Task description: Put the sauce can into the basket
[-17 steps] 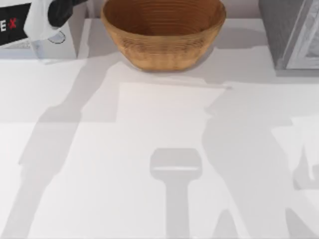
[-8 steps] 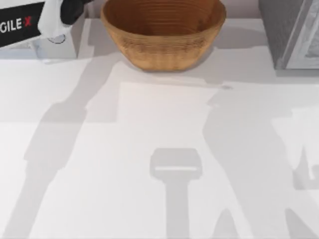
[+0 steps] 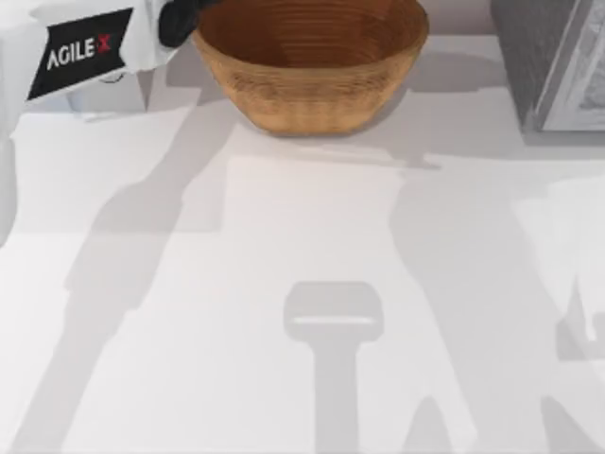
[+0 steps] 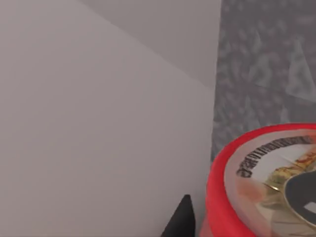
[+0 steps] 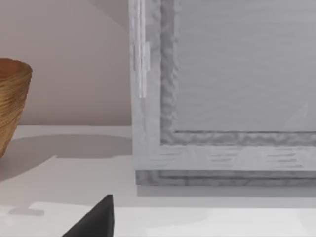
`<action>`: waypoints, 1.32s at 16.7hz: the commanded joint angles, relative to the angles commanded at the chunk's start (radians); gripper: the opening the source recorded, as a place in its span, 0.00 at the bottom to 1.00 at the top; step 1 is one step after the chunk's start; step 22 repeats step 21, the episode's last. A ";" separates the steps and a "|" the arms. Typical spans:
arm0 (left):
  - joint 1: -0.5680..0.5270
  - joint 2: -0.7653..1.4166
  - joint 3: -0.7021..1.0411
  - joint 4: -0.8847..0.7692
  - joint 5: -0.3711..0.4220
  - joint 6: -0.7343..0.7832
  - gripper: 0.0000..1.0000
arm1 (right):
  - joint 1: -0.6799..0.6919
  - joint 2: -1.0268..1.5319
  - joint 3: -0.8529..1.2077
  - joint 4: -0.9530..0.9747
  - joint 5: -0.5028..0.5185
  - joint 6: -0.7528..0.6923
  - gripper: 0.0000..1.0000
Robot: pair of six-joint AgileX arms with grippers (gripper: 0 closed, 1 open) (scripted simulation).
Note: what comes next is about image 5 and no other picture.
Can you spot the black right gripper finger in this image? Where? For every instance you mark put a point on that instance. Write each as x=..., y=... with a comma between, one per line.
x=100, y=219

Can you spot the grey wooden cabinet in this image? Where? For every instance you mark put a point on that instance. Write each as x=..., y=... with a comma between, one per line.
x=148, y=160

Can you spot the woven brown basket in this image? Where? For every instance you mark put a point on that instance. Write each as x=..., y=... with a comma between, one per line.
x=12, y=103

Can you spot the grey cabinet door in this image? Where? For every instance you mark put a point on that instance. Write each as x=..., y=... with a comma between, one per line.
x=244, y=74

